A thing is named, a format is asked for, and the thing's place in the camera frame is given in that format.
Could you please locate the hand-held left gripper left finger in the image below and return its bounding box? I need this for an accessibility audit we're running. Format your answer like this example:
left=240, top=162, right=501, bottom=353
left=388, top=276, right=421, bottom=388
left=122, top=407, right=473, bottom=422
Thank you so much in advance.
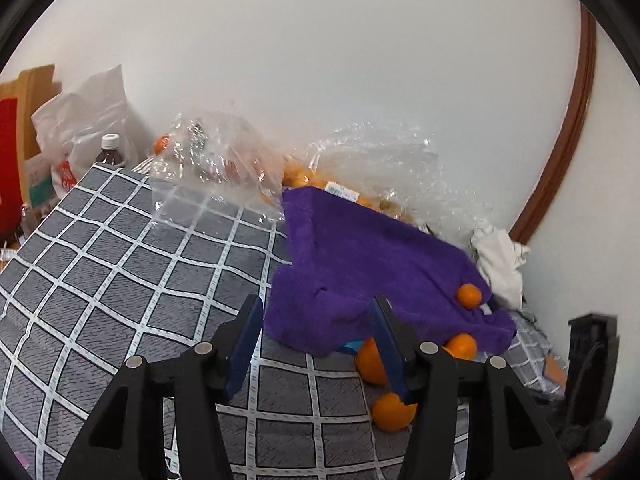
left=57, top=294, right=264, bottom=480

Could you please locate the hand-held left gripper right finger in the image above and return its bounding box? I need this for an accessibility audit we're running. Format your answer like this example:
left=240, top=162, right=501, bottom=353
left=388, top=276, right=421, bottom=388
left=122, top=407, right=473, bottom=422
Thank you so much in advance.
left=369, top=296, right=573, bottom=480

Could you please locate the large orange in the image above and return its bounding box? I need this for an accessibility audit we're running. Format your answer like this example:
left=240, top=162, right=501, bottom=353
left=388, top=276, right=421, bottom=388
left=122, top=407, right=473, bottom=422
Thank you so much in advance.
left=355, top=337, right=396, bottom=386
left=371, top=392, right=418, bottom=432

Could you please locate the small orange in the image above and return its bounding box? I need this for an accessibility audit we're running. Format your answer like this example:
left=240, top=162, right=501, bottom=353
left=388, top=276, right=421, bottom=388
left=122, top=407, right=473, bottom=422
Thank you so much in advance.
left=442, top=332, right=478, bottom=361
left=456, top=283, right=483, bottom=309

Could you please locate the purple towel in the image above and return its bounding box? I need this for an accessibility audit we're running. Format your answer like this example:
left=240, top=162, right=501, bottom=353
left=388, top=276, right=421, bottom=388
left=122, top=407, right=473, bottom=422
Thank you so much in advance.
left=263, top=187, right=518, bottom=357

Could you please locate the crumpled white cloth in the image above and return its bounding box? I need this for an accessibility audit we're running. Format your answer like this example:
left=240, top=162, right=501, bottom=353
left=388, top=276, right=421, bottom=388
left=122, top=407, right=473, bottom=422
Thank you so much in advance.
left=470, top=225, right=531, bottom=308

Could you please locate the grey checked blanket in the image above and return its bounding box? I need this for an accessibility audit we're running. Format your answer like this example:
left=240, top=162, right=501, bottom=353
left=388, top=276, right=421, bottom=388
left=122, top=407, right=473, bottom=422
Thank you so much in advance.
left=0, top=157, right=571, bottom=480

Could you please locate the white barcode label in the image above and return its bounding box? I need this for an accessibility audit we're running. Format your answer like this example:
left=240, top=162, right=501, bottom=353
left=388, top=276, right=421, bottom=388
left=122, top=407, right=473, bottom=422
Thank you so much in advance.
left=325, top=182, right=361, bottom=202

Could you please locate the pile of bagged oranges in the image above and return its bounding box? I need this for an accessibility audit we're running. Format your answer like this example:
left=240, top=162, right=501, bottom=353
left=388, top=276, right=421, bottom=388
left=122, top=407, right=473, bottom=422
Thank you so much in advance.
left=282, top=155, right=416, bottom=223

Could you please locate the crumpled clear plastic bag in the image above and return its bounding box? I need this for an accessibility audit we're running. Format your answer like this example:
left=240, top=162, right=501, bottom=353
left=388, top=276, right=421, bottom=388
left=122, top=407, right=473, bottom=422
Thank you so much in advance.
left=149, top=111, right=287, bottom=223

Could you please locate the large clear plastic bag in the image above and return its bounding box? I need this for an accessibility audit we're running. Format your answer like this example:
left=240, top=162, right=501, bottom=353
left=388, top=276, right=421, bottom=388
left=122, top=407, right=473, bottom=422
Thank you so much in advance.
left=282, top=120, right=496, bottom=241

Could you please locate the dark bottle with white cap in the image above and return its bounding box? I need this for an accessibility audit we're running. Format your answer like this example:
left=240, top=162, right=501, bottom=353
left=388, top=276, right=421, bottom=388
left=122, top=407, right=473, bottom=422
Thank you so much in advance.
left=94, top=134, right=127, bottom=167

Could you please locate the white plastic shopping bag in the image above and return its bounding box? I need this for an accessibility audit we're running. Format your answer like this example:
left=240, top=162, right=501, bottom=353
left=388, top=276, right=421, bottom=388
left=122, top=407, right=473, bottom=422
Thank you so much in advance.
left=31, top=64, right=141, bottom=201

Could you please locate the red cloth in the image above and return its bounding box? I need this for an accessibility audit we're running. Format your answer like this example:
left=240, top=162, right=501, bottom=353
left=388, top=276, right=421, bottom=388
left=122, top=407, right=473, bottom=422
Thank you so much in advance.
left=0, top=97, right=27, bottom=241

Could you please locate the brown wooden frame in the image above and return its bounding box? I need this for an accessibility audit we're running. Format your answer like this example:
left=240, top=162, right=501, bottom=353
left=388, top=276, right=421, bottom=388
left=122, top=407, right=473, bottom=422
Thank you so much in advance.
left=509, top=0, right=598, bottom=246

